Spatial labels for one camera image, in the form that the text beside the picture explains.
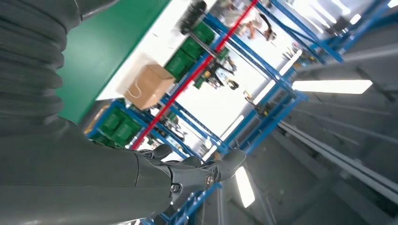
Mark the background humanoid robot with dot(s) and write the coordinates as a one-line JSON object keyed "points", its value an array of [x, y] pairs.
{"points": [[214, 76]]}

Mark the red barrier rail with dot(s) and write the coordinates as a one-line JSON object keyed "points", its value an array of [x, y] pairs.
{"points": [[201, 66]]}

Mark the person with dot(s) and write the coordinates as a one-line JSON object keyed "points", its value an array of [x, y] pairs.
{"points": [[258, 26]]}

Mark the green table mat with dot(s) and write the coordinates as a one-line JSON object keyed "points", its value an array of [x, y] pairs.
{"points": [[102, 46]]}

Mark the blue metal gantry frame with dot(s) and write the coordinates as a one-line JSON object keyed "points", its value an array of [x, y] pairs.
{"points": [[280, 118], [311, 34], [199, 200]]}

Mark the black remote controller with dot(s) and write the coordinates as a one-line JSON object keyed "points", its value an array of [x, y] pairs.
{"points": [[192, 17]]}

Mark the long ceiling light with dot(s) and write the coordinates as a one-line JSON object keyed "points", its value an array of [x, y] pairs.
{"points": [[245, 188], [332, 87]]}

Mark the brown cardboard box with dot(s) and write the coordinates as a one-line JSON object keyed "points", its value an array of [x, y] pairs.
{"points": [[149, 87]]}

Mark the green plastic crate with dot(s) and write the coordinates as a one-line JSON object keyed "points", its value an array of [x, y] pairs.
{"points": [[191, 48], [203, 32], [112, 121], [127, 133], [178, 65]]}

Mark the grey metal post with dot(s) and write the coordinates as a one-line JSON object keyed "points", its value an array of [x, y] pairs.
{"points": [[202, 45]]}

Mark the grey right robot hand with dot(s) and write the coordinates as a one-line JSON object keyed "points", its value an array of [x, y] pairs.
{"points": [[77, 180]]}

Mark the grey ceiling rail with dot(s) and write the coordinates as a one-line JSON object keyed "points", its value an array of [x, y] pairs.
{"points": [[342, 161]]}

